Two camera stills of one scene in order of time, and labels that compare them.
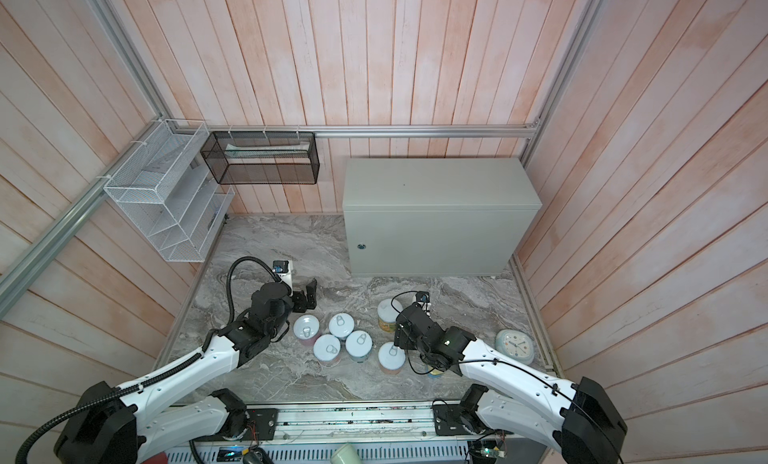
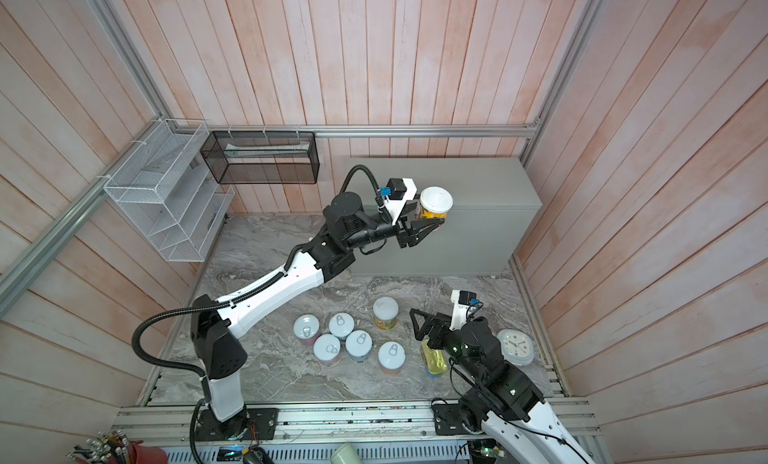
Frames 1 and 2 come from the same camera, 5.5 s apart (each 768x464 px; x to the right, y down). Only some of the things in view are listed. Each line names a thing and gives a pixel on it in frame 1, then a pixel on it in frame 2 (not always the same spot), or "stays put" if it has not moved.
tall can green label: [387, 311] stays put
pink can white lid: [327, 347] stays put
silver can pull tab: [341, 324] stays put
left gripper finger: [311, 292] to [420, 228]
